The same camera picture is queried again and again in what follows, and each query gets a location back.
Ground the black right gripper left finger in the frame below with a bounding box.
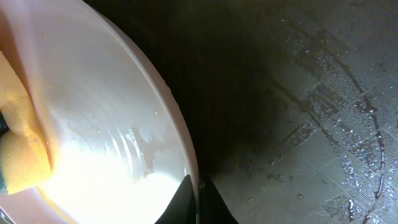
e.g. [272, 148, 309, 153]
[155, 175, 196, 224]

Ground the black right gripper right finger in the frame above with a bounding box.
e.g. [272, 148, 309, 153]
[199, 177, 238, 224]

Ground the pale pink plate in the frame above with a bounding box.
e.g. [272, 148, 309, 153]
[1, 0, 200, 223]

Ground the green yellow scrub sponge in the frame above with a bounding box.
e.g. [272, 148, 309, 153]
[1, 55, 52, 195]

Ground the large brown tray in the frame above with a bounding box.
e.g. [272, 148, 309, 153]
[90, 0, 397, 223]

